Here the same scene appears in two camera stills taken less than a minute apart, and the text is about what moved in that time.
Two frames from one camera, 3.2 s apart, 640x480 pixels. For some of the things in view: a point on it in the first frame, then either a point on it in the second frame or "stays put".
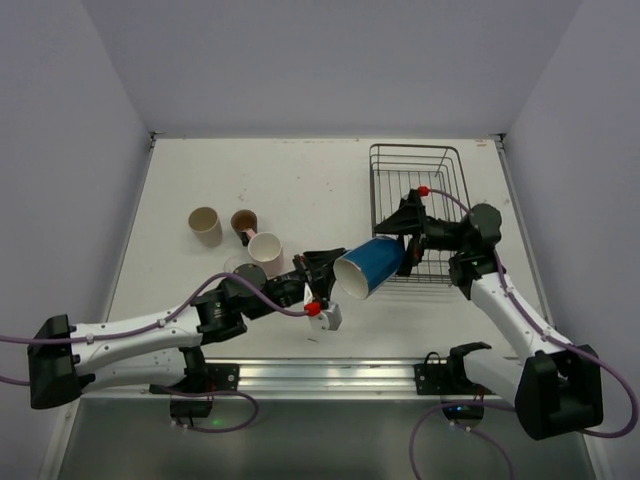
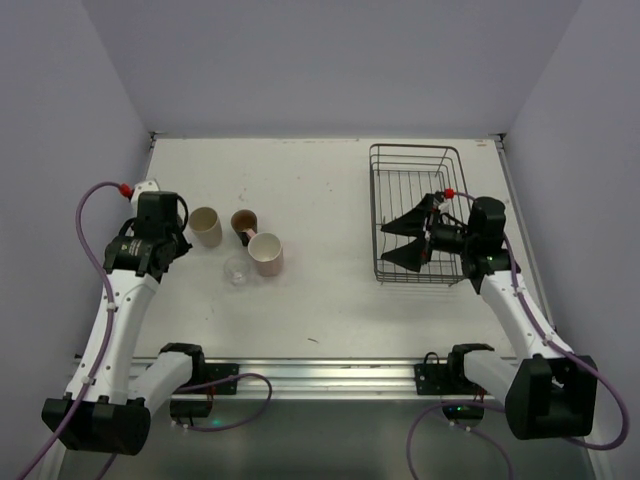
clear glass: [232, 263] stays put
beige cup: [206, 225] stays put
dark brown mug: [243, 220] stays put
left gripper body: [308, 272] → [175, 245]
